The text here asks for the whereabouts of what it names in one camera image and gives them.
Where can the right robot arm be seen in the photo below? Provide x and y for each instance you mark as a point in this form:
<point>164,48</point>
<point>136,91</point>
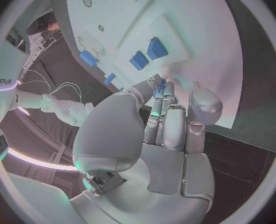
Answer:
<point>28,101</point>

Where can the blue short cylinder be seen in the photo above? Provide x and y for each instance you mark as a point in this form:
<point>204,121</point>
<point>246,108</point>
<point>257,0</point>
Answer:
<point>88,58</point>

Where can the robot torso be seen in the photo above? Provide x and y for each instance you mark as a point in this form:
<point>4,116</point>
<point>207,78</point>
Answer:
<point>2,67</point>

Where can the blue gear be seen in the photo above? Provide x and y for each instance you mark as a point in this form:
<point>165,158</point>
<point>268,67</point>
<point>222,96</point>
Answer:
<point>162,82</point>

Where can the large blue block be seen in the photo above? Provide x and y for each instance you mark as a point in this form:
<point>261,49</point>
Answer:
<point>156,49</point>

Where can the small blue block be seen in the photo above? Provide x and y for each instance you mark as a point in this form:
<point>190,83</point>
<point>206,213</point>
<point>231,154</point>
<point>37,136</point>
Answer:
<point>139,60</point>

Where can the person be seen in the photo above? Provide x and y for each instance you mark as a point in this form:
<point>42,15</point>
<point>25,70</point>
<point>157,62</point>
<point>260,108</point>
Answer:
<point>41,23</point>

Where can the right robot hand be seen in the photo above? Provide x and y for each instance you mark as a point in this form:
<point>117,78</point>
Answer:
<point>65,110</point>

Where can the white task board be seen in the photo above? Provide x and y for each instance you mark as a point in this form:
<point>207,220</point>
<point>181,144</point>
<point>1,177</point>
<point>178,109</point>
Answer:
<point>175,22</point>

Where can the blue peg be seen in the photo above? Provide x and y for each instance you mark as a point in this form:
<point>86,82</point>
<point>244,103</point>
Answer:
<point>121,89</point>

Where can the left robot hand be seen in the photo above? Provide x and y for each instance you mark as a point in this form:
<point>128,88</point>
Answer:
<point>119,130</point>

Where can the small blue cylinder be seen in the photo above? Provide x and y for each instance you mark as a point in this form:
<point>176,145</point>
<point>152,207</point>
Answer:
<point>109,78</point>

